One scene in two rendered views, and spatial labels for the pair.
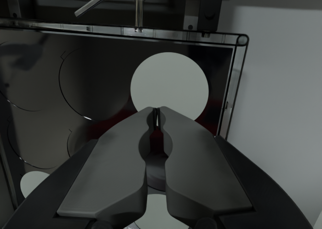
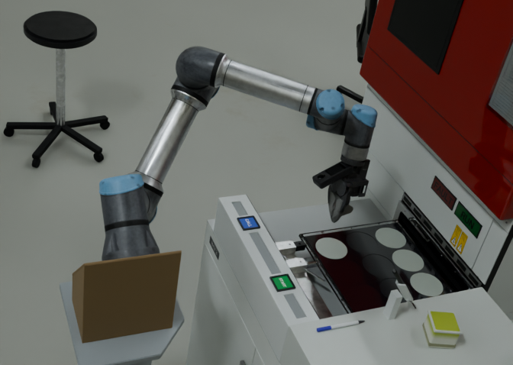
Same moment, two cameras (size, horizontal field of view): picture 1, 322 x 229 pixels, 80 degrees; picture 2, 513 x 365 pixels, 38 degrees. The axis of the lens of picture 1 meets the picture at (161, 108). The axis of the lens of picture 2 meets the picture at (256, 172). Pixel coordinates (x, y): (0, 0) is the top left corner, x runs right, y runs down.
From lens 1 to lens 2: 2.15 m
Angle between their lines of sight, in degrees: 55
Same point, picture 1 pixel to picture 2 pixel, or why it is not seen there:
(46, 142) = (391, 285)
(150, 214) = (392, 240)
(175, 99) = (332, 245)
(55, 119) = (374, 282)
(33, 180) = (422, 289)
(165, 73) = (325, 250)
